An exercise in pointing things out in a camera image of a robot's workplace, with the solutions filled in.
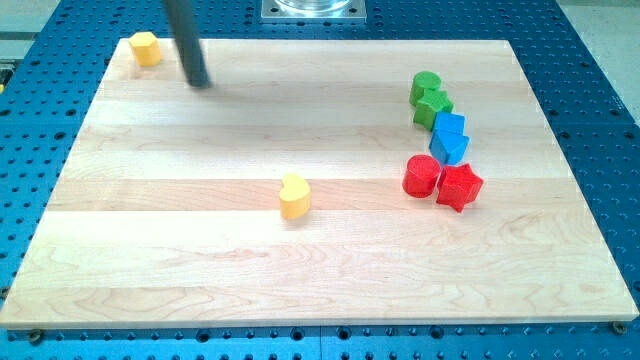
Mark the right board clamp screw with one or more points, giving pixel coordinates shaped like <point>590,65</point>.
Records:
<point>618,328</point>

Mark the board clamp screw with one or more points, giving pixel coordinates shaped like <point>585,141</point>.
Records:
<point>618,328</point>
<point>35,337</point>

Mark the blue pentagon block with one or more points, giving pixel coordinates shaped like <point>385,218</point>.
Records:
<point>448,148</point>

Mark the green star block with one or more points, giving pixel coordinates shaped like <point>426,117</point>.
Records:
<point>429,105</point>

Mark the yellow hexagon block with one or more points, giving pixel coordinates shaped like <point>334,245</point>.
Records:
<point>145,48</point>

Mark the red circle block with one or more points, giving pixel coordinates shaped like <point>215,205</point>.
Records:
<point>421,175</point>

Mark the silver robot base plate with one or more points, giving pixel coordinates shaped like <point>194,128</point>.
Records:
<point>313,10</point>

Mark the left board clamp screw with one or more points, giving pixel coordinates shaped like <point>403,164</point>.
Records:
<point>35,337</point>

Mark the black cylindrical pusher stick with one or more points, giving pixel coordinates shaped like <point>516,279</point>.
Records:
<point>182,21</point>

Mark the blue cube block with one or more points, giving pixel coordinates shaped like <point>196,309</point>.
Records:
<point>449,122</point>

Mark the yellow heart block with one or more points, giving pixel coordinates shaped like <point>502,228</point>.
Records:
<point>294,196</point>

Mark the green circle block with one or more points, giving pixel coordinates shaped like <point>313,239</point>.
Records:
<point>423,81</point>

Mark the red star block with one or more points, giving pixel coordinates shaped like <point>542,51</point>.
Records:
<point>458,186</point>

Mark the blue perforated metal table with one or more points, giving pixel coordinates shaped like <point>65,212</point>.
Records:
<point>70,48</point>

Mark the light wooden board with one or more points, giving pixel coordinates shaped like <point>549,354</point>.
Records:
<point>167,212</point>

